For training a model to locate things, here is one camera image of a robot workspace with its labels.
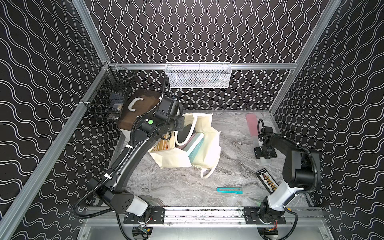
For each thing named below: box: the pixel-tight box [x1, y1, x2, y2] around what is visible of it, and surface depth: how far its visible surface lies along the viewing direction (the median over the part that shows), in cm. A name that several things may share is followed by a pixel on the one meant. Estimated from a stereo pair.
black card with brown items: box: [255, 168, 279, 195], surface depth 87 cm
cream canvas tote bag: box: [148, 113, 221, 179], surface depth 85 cm
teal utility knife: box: [216, 187, 244, 195], surface depth 84 cm
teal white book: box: [183, 132, 205, 164], surface depth 92 cm
